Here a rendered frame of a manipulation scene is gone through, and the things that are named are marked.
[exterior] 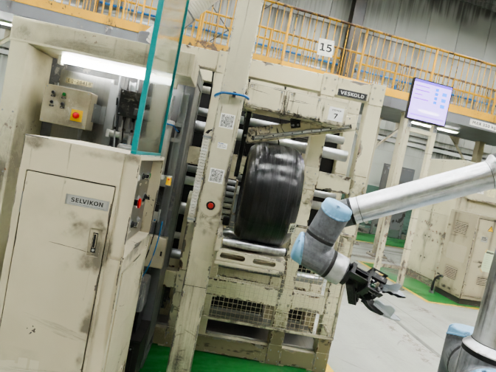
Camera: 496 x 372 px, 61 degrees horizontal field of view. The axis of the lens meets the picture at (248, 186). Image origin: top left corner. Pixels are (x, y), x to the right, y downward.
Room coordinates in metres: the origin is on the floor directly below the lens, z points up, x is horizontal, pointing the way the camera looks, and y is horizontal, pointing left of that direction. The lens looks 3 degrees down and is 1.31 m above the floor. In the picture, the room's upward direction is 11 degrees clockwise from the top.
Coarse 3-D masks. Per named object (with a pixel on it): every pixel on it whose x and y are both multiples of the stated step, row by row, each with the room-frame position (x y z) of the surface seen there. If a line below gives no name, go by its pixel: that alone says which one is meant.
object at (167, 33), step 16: (160, 0) 1.45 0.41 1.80; (176, 0) 1.71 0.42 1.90; (160, 16) 1.45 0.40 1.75; (176, 16) 1.77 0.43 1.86; (160, 32) 1.52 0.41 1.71; (176, 32) 1.85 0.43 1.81; (160, 48) 1.57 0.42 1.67; (176, 48) 1.92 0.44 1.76; (160, 64) 1.62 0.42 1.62; (176, 64) 1.98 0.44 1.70; (144, 80) 1.45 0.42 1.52; (160, 80) 1.68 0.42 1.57; (144, 96) 1.45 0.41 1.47; (160, 96) 1.74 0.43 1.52; (144, 112) 1.49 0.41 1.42; (160, 112) 1.81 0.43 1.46; (144, 128) 1.54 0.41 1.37; (160, 128) 1.89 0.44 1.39; (144, 144) 1.59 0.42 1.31; (160, 144) 1.97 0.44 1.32
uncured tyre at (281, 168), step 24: (264, 144) 2.19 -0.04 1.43; (264, 168) 2.05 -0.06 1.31; (288, 168) 2.07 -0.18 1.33; (240, 192) 2.48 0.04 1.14; (264, 192) 2.01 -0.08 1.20; (288, 192) 2.02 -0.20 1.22; (240, 216) 2.07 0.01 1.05; (264, 216) 2.03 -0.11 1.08; (288, 216) 2.03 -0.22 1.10; (264, 240) 2.12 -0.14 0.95; (288, 240) 2.17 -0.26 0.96
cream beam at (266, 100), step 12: (252, 84) 2.46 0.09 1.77; (252, 96) 2.46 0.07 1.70; (264, 96) 2.46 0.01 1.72; (276, 96) 2.47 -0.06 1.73; (288, 96) 2.47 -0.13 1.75; (300, 96) 2.48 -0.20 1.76; (312, 96) 2.48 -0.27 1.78; (252, 108) 2.50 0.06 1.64; (264, 108) 2.47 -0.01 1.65; (276, 108) 2.47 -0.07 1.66; (288, 108) 2.47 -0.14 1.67; (300, 108) 2.48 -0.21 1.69; (312, 108) 2.48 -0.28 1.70; (324, 108) 2.49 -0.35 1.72; (312, 120) 2.49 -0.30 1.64; (324, 120) 2.49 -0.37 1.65
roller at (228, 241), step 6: (228, 240) 2.13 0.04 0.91; (234, 240) 2.13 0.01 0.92; (240, 240) 2.14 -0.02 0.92; (228, 246) 2.14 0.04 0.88; (234, 246) 2.13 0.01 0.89; (240, 246) 2.13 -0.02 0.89; (246, 246) 2.13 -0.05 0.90; (252, 246) 2.13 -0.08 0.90; (258, 246) 2.13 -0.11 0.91; (264, 246) 2.14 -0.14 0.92; (270, 246) 2.15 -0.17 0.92; (264, 252) 2.15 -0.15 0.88; (270, 252) 2.14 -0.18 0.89; (276, 252) 2.14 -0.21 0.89; (282, 252) 2.14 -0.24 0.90
